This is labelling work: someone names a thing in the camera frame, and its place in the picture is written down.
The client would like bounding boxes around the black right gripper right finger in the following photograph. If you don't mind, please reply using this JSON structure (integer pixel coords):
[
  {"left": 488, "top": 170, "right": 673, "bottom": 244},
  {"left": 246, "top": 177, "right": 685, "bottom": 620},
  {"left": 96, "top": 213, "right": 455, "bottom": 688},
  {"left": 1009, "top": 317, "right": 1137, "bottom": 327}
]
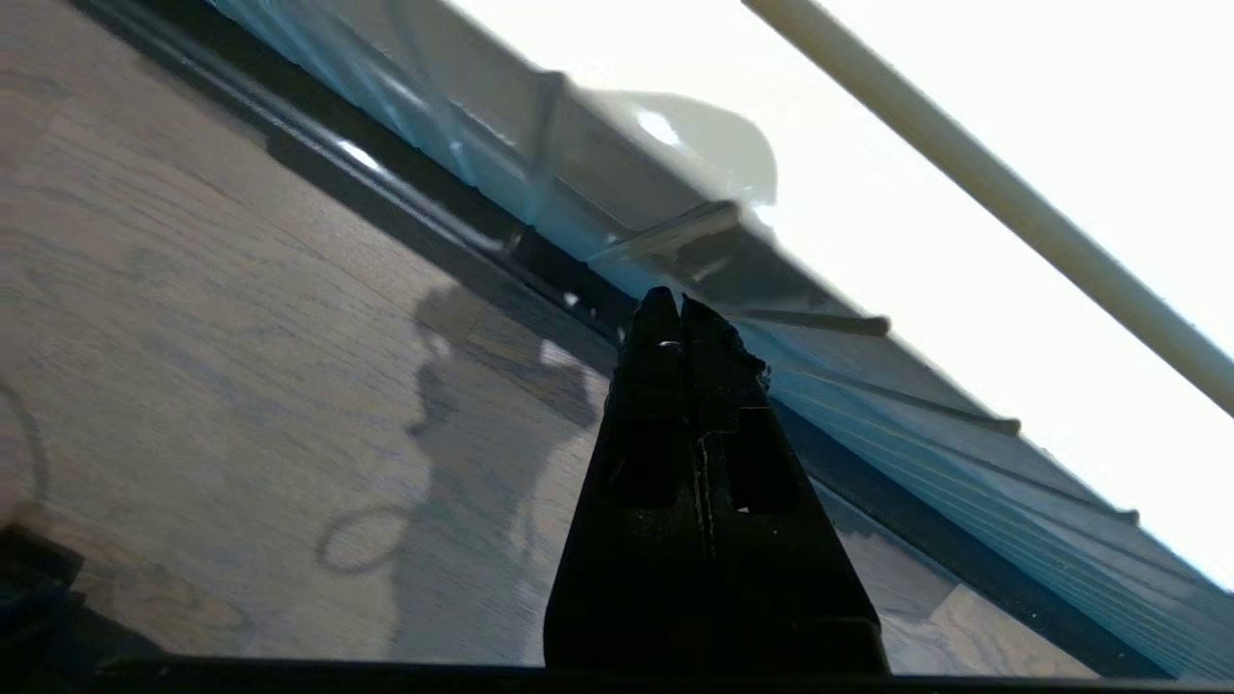
[{"left": 680, "top": 295, "right": 890, "bottom": 671}]

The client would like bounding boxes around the white fluted drawer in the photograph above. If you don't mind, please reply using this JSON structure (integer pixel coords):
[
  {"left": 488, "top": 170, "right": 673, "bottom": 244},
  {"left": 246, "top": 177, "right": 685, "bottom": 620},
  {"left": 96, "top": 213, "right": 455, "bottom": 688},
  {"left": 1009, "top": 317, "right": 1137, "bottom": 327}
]
[{"left": 207, "top": 0, "right": 1234, "bottom": 678}]

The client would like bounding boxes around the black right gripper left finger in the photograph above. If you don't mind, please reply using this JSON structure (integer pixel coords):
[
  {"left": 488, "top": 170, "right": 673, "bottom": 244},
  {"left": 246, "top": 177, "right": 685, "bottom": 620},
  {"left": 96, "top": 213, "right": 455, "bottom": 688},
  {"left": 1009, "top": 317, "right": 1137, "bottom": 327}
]
[{"left": 543, "top": 286, "right": 716, "bottom": 671}]

